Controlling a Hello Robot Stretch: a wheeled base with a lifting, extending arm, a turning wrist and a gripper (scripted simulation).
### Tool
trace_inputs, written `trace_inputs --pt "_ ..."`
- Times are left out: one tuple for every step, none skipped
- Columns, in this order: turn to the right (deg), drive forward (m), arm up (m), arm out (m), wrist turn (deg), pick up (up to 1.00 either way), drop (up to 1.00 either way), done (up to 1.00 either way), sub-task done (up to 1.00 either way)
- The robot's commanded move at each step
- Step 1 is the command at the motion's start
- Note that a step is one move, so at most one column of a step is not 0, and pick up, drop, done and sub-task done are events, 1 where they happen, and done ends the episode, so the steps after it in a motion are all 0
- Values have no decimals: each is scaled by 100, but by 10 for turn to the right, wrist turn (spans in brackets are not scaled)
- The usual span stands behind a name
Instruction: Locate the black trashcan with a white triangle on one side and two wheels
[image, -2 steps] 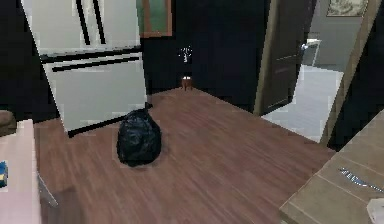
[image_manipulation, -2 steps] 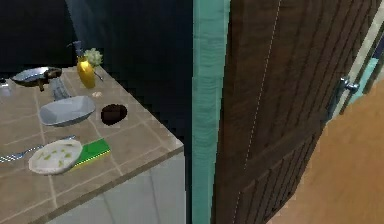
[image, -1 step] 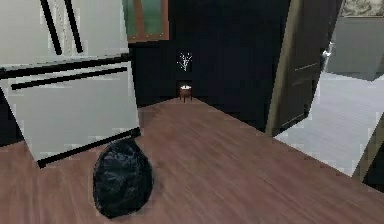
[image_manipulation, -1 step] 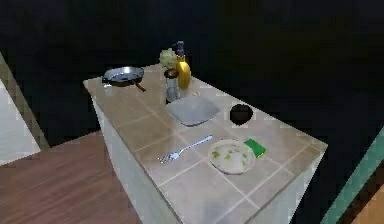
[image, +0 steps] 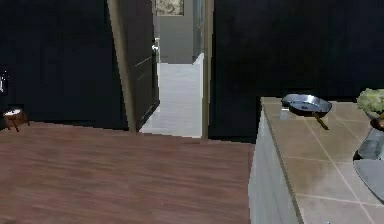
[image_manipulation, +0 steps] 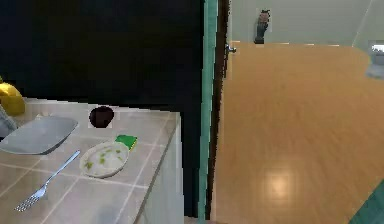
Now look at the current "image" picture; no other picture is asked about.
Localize small brown round stool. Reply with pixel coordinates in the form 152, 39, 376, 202
2, 108, 31, 133

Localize dark room door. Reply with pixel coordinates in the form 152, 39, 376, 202
107, 0, 161, 132

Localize green lettuce head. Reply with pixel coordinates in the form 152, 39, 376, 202
356, 87, 384, 115

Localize framed wall picture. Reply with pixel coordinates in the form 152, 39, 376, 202
155, 0, 185, 17

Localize grey glass vessel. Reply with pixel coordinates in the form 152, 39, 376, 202
352, 127, 384, 162

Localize grey kitchen counter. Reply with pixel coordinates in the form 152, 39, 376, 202
247, 96, 384, 224

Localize black frying pan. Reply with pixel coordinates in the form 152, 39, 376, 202
281, 93, 333, 131

